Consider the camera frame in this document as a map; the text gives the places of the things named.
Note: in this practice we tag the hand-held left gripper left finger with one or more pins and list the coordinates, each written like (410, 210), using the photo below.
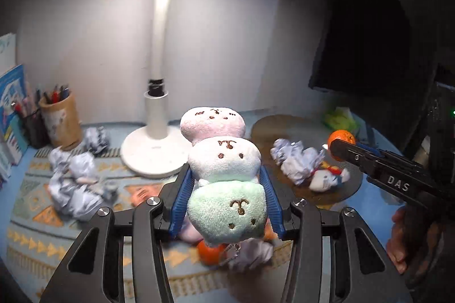
(181, 196)

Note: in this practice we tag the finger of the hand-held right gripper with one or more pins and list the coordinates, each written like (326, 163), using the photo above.
(373, 169)
(398, 160)

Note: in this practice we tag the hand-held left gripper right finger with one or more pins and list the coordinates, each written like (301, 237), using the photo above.
(272, 203)

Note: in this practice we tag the pink small box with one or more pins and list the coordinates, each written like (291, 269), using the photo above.
(142, 196)

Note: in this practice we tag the orange tangerine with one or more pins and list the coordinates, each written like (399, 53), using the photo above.
(209, 253)
(339, 139)

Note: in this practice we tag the white paper ball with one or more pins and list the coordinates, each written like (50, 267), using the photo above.
(298, 162)
(83, 166)
(60, 160)
(96, 141)
(74, 200)
(252, 253)

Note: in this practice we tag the pastel three-ball plush toy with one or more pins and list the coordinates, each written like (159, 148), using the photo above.
(224, 160)

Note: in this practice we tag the brown ribbed bowl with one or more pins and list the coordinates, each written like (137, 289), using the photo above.
(277, 127)

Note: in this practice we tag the person's right hand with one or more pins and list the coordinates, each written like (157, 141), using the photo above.
(398, 242)

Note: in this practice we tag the small white plush doll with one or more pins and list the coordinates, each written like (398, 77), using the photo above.
(323, 180)

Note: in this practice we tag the green tissue packet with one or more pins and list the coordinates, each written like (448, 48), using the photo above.
(337, 118)

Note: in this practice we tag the white desk lamp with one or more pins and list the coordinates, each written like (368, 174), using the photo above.
(158, 125)

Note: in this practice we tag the dark monitor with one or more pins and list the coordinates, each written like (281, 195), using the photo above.
(373, 40)

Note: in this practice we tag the beige pen holder cup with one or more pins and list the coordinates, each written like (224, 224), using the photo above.
(62, 125)

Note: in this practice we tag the patterned blue woven mat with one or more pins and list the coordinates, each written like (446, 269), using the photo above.
(35, 246)

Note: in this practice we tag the bunch of coloured pens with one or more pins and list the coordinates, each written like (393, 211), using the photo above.
(28, 104)
(57, 95)

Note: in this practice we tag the dark mesh pen holder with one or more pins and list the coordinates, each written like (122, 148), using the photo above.
(35, 128)

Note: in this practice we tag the blue cover workbook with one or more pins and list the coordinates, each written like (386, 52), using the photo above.
(12, 100)

